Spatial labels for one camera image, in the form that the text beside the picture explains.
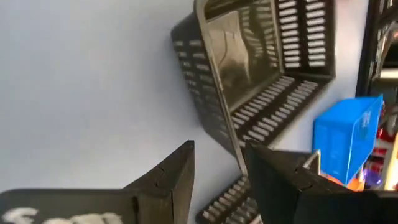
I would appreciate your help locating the orange plastic basket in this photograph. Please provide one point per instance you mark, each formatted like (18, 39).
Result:
(354, 186)

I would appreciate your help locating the black table frame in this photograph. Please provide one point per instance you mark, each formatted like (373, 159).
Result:
(363, 37)

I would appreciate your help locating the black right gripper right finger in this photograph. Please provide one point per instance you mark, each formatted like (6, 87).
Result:
(280, 193)

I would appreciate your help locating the black plastic basket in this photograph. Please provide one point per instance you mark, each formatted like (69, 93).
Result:
(248, 62)

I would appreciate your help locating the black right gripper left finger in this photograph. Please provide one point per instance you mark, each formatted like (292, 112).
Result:
(155, 199)

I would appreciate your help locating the blue plastic basket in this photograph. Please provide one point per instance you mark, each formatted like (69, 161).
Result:
(339, 140)

